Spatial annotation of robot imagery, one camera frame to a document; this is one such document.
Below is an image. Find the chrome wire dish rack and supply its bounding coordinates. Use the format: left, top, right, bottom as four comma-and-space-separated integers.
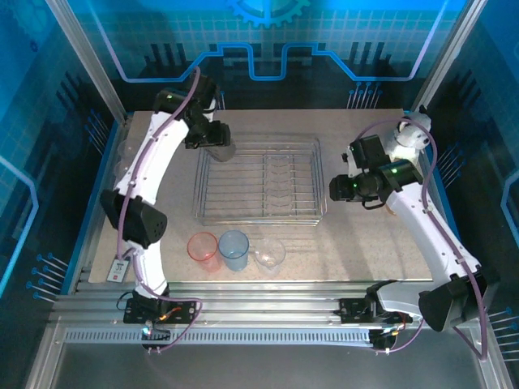
193, 136, 328, 227

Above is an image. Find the red translucent plastic cup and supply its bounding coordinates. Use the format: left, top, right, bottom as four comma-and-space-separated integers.
187, 231, 223, 273

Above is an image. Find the blue translucent plastic cup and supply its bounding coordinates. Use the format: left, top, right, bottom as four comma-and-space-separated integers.
217, 229, 251, 271

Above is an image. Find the smooth clear plastic cup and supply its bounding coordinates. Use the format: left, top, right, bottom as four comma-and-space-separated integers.
254, 237, 287, 277

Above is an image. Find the grey plastic cup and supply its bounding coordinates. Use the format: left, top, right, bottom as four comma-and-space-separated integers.
206, 141, 237, 163

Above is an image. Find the white plush toy dog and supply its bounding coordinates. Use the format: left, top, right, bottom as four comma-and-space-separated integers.
388, 105, 433, 161

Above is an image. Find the small controller board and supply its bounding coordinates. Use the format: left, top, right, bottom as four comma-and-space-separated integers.
141, 326, 171, 342
371, 328, 397, 352

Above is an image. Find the white label card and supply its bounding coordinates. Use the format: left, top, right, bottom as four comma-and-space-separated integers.
107, 254, 133, 283

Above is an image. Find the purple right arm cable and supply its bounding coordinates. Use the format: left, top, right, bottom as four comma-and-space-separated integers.
358, 118, 490, 361

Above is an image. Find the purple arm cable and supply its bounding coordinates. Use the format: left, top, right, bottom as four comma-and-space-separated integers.
115, 66, 204, 353
358, 118, 490, 361

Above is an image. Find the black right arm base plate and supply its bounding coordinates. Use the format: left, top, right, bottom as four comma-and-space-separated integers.
338, 297, 413, 325

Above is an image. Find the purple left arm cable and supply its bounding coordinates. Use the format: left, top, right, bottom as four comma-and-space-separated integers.
115, 66, 204, 353

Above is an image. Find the aluminium frame post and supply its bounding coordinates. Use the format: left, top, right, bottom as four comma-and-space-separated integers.
411, 0, 487, 111
44, 0, 129, 122

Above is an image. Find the aluminium frame rail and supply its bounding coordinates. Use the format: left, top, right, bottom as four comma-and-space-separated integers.
48, 279, 494, 345

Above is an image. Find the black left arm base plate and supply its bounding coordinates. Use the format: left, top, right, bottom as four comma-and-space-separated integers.
123, 297, 195, 325

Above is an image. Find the slotted grey cable duct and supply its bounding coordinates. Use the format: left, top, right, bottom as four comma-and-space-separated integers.
64, 328, 374, 346

